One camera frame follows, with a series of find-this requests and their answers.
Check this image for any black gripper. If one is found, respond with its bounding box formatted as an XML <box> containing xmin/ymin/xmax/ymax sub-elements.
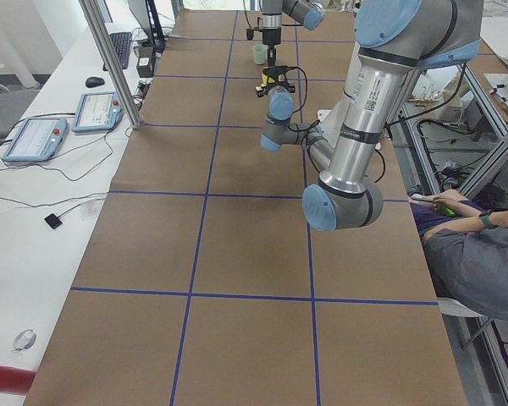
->
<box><xmin>255</xmin><ymin>65</ymin><xmax>295</xmax><ymax>97</ymax></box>
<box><xmin>264</xmin><ymin>26</ymin><xmax>281</xmax><ymax>66</ymax></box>

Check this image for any yellow plastic cup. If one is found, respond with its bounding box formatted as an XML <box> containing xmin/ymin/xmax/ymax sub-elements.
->
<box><xmin>262</xmin><ymin>73</ymin><xmax>275</xmax><ymax>86</ymax></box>

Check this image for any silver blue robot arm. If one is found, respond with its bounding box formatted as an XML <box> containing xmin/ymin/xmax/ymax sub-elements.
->
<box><xmin>257</xmin><ymin>0</ymin><xmax>325</xmax><ymax>66</ymax></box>
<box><xmin>257</xmin><ymin>1</ymin><xmax>483</xmax><ymax>231</ymax></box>

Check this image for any green plastic cup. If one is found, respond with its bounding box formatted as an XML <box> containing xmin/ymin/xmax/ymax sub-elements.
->
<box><xmin>252</xmin><ymin>44</ymin><xmax>268</xmax><ymax>66</ymax></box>

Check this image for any black small box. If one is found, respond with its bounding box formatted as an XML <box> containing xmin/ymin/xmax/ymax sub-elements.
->
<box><xmin>136</xmin><ymin>47</ymin><xmax>156</xmax><ymax>78</ymax></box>

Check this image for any black keyboard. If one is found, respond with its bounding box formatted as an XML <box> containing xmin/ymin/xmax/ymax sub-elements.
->
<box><xmin>108</xmin><ymin>31</ymin><xmax>132</xmax><ymax>69</ymax></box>

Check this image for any black computer mouse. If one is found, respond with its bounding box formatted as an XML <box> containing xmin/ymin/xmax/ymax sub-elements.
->
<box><xmin>85</xmin><ymin>76</ymin><xmax>105</xmax><ymax>89</ymax></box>

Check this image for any far blue teach pendant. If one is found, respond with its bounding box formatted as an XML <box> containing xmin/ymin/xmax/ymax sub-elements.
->
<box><xmin>72</xmin><ymin>92</ymin><xmax>124</xmax><ymax>133</ymax></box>

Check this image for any blue teach pendant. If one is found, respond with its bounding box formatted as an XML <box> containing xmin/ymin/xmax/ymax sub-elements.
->
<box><xmin>72</xmin><ymin>92</ymin><xmax>124</xmax><ymax>133</ymax></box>
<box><xmin>2</xmin><ymin>118</ymin><xmax>69</xmax><ymax>162</ymax></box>

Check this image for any near blue teach pendant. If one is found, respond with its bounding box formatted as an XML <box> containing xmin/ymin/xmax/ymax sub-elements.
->
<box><xmin>2</xmin><ymin>118</ymin><xmax>69</xmax><ymax>162</ymax></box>

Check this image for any seated person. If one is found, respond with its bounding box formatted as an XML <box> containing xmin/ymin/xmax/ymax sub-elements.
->
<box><xmin>409</xmin><ymin>189</ymin><xmax>508</xmax><ymax>321</ymax></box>

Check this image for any small black square pad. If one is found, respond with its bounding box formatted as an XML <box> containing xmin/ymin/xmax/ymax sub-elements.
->
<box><xmin>44</xmin><ymin>213</ymin><xmax>63</xmax><ymax>229</ymax></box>

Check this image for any red cylinder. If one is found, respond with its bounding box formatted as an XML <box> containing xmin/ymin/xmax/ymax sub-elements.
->
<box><xmin>0</xmin><ymin>365</ymin><xmax>36</xmax><ymax>396</ymax></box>

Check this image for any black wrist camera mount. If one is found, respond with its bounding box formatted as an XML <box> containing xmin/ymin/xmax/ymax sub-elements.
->
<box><xmin>246</xmin><ymin>26</ymin><xmax>266</xmax><ymax>42</ymax></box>

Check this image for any black camera cable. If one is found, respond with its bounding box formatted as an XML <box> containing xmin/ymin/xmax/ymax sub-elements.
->
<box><xmin>285</xmin><ymin>65</ymin><xmax>386</xmax><ymax>187</ymax></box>

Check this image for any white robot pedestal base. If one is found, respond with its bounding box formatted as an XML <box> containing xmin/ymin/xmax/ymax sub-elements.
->
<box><xmin>316</xmin><ymin>0</ymin><xmax>390</xmax><ymax>151</ymax></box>

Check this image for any aluminium frame post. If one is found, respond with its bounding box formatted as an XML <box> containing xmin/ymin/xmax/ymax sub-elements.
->
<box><xmin>79</xmin><ymin>0</ymin><xmax>141</xmax><ymax>129</ymax></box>

